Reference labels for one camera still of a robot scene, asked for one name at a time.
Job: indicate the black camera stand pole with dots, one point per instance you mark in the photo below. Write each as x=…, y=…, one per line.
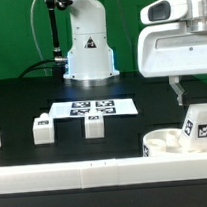
x=51, y=5

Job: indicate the white U-shaped fence wall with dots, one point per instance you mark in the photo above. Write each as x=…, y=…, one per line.
x=102, y=173

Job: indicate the white sheet with markers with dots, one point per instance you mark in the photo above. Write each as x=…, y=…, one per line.
x=75, y=109

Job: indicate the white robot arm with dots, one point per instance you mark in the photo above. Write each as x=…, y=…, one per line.
x=192, y=12

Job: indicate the white round stool seat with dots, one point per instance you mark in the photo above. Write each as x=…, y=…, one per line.
x=165, y=142

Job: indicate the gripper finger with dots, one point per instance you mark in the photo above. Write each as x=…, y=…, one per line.
x=174, y=82

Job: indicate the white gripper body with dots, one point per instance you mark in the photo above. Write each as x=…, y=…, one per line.
x=169, y=49

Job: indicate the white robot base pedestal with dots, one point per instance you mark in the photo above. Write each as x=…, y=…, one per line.
x=90, y=58

